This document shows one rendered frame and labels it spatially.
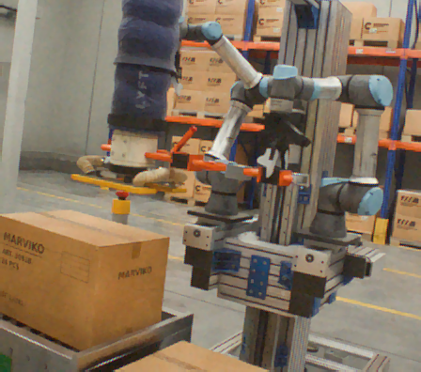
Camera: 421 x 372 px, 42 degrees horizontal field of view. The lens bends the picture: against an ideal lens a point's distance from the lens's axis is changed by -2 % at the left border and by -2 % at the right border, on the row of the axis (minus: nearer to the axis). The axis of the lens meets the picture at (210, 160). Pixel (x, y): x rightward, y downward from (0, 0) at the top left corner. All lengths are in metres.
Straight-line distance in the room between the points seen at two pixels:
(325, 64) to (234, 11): 7.69
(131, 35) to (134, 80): 0.16
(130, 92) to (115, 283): 0.70
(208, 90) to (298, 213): 7.70
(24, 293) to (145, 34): 1.11
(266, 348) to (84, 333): 0.86
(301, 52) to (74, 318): 1.46
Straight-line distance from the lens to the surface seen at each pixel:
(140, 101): 2.04
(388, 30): 9.20
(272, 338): 2.57
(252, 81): 2.52
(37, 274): 2.27
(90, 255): 2.04
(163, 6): 2.07
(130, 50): 2.06
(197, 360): 2.18
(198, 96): 10.17
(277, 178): 1.77
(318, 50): 2.53
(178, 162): 1.96
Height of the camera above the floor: 1.39
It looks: 3 degrees down
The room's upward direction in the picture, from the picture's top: 7 degrees clockwise
